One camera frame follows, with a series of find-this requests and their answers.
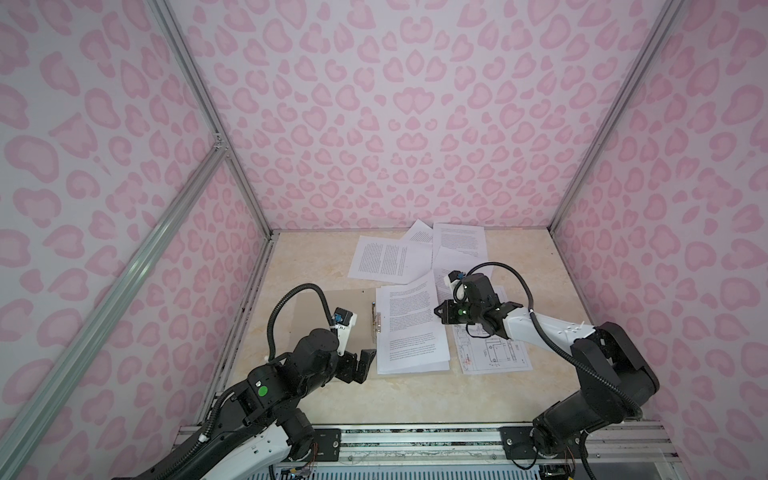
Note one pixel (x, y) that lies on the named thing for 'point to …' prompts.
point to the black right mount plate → (517, 443)
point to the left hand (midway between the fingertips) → (361, 342)
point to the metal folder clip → (376, 320)
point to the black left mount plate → (328, 441)
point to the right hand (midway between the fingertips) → (436, 308)
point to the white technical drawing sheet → (490, 354)
